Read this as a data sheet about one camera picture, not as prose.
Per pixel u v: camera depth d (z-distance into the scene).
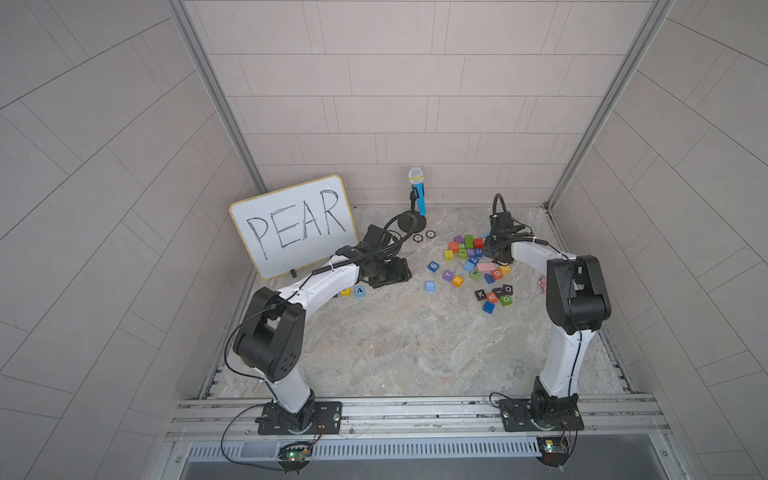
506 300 0.91
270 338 0.44
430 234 1.08
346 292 0.92
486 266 0.97
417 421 0.71
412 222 1.13
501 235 0.78
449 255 0.99
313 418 0.71
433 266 0.99
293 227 0.91
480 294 0.91
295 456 0.64
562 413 0.65
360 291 0.91
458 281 0.95
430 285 0.94
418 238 1.08
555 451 0.68
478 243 1.02
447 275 0.96
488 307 0.90
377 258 0.67
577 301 0.52
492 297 0.91
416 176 0.94
